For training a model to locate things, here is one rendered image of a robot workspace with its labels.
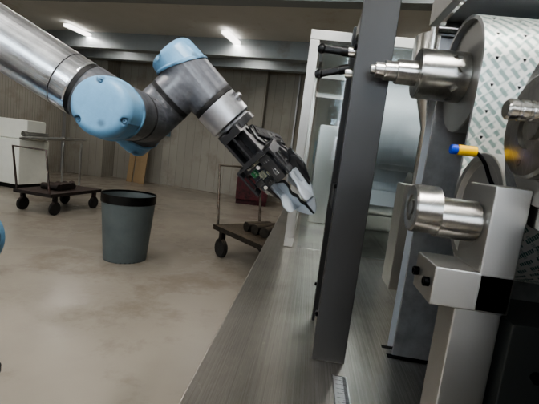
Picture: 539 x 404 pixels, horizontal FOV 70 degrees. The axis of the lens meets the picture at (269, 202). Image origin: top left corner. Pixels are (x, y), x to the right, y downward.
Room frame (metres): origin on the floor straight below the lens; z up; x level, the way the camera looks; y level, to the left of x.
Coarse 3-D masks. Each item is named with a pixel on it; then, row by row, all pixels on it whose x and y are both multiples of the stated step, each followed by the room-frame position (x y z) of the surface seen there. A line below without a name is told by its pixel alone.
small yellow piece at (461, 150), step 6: (450, 150) 0.34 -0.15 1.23; (456, 150) 0.34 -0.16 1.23; (462, 150) 0.34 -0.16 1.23; (468, 150) 0.34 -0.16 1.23; (474, 150) 0.34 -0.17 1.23; (474, 156) 0.34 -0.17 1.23; (480, 156) 0.33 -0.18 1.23; (486, 162) 0.33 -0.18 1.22; (486, 168) 0.33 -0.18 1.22; (486, 174) 0.33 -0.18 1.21; (492, 180) 0.32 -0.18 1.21
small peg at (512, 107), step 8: (504, 104) 0.26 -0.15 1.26; (512, 104) 0.26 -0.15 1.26; (520, 104) 0.25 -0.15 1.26; (528, 104) 0.25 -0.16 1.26; (536, 104) 0.25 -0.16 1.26; (504, 112) 0.26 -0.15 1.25; (512, 112) 0.25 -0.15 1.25; (520, 112) 0.25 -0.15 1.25; (528, 112) 0.25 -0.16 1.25; (536, 112) 0.25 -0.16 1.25; (520, 120) 0.26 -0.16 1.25; (528, 120) 0.26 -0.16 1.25; (536, 120) 0.26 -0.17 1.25
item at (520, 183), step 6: (516, 180) 0.32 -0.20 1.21; (522, 180) 0.31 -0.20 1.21; (528, 180) 0.30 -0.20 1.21; (534, 180) 0.29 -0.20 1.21; (522, 186) 0.30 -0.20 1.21; (528, 186) 0.30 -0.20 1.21; (534, 186) 0.29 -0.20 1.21; (534, 192) 0.29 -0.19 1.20; (534, 198) 0.28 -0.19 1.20; (534, 204) 0.28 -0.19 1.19
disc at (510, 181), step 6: (534, 72) 0.33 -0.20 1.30; (510, 174) 0.33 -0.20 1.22; (510, 180) 0.33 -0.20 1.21; (510, 186) 0.33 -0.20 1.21; (516, 186) 0.32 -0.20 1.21; (534, 210) 0.29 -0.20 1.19; (528, 216) 0.29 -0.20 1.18; (534, 216) 0.28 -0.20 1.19; (528, 222) 0.29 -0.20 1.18; (534, 222) 0.28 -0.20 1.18; (534, 228) 0.28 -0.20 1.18
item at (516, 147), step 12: (528, 84) 0.29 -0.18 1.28; (528, 96) 0.29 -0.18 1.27; (516, 132) 0.30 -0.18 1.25; (528, 132) 0.28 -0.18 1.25; (504, 144) 0.31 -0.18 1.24; (516, 144) 0.29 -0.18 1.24; (528, 144) 0.28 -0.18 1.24; (516, 156) 0.29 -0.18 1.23; (528, 156) 0.27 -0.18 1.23; (516, 168) 0.29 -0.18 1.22; (528, 168) 0.27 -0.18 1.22
